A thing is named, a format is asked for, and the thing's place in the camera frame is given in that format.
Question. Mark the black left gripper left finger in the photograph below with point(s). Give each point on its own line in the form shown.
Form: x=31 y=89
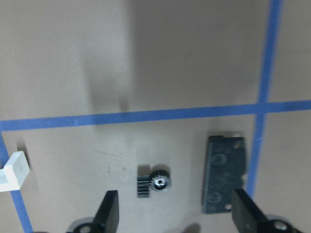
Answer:
x=106 y=220

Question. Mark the black bearing gear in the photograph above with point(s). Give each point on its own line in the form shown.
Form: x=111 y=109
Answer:
x=160 y=180
x=143 y=187

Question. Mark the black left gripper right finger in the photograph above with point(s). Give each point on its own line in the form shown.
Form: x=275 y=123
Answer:
x=248 y=217

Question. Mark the black brake pad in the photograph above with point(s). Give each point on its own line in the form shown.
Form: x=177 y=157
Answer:
x=224 y=170

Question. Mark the white curved plastic bracket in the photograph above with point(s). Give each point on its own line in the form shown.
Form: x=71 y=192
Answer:
x=14 y=173

